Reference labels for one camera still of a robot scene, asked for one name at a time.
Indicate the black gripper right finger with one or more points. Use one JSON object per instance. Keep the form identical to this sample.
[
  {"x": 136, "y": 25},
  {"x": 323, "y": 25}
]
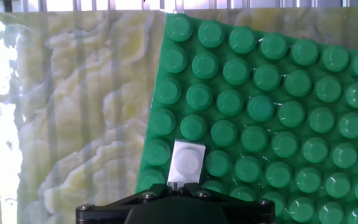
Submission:
[{"x": 247, "y": 214}]

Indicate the green studded baseplate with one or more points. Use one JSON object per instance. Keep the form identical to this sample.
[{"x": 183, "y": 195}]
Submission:
[{"x": 275, "y": 109}]

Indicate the white toy brick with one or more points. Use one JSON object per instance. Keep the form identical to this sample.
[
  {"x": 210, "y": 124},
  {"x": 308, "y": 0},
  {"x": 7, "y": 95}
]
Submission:
[{"x": 186, "y": 161}]

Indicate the green marble pattern mat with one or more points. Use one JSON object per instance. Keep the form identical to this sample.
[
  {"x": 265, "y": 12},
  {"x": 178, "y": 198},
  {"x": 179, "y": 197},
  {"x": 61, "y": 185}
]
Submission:
[{"x": 73, "y": 124}]

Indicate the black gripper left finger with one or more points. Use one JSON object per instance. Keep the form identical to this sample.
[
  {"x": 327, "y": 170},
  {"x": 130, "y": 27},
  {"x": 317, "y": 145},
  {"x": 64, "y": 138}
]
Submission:
[{"x": 110, "y": 214}]

